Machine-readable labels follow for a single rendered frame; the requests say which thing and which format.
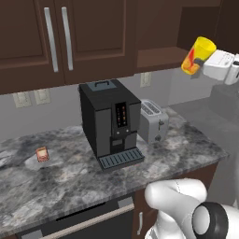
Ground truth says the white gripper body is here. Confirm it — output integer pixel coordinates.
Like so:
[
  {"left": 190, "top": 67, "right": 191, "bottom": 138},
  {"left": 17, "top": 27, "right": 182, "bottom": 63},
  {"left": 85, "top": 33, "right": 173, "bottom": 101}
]
[{"left": 203, "top": 49, "right": 235, "bottom": 82}]

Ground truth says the yellow cup with orange print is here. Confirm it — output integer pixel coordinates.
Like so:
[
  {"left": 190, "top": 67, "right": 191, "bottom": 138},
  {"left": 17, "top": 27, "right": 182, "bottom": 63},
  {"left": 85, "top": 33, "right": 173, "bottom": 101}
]
[{"left": 180, "top": 35, "right": 218, "bottom": 76}]

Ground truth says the open dark brown cabinet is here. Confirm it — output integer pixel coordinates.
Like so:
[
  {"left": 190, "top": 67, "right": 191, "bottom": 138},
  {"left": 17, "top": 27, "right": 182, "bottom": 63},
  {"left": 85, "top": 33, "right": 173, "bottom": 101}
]
[{"left": 134, "top": 0, "right": 239, "bottom": 75}]

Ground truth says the dark brown cabinet door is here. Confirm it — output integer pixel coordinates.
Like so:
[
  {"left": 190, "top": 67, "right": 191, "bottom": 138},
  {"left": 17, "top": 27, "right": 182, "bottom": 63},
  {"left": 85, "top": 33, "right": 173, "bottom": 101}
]
[
  {"left": 0, "top": 0, "right": 65, "bottom": 95},
  {"left": 54, "top": 0, "right": 138, "bottom": 86}
]

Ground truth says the silver toaster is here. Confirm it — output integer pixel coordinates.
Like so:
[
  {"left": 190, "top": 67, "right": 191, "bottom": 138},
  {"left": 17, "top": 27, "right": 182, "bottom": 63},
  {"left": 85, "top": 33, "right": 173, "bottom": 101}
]
[{"left": 138, "top": 98, "right": 170, "bottom": 146}]

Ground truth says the black coffee machine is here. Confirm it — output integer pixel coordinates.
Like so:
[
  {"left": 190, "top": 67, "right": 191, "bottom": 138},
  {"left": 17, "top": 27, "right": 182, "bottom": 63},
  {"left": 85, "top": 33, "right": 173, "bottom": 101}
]
[{"left": 77, "top": 78, "right": 146, "bottom": 172}]

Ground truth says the small red snack packet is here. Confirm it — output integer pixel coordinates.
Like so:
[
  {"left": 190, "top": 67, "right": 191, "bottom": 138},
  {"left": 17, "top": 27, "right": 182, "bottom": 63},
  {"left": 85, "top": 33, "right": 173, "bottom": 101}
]
[{"left": 35, "top": 146, "right": 50, "bottom": 163}]

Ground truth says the black dishwasher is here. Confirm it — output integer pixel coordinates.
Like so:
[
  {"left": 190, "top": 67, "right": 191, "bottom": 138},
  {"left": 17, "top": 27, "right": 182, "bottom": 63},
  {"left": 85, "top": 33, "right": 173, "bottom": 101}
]
[{"left": 14, "top": 192, "right": 136, "bottom": 239}]

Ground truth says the cream wall outlet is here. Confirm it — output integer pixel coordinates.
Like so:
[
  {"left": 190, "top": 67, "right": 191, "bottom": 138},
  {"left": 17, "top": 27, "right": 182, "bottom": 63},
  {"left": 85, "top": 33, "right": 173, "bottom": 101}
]
[
  {"left": 33, "top": 88, "right": 51, "bottom": 106},
  {"left": 139, "top": 71, "right": 153, "bottom": 89},
  {"left": 12, "top": 91, "right": 33, "bottom": 109}
]

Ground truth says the silver cabinet door handle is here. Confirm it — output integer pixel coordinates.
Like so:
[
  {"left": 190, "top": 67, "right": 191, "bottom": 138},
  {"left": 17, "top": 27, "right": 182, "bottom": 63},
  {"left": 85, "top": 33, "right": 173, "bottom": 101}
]
[
  {"left": 43, "top": 7, "right": 60, "bottom": 74},
  {"left": 61, "top": 6, "right": 75, "bottom": 72}
]

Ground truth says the silver lower cabinet handle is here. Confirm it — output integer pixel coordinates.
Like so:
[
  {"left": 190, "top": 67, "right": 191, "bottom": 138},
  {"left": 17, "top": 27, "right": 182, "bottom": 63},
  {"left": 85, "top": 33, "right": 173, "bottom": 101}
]
[{"left": 136, "top": 211, "right": 145, "bottom": 236}]

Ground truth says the silver dishwasher handle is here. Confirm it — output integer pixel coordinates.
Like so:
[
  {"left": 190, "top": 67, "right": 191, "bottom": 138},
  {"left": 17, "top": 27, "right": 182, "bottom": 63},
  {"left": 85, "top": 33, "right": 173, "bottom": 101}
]
[{"left": 39, "top": 203, "right": 135, "bottom": 239}]

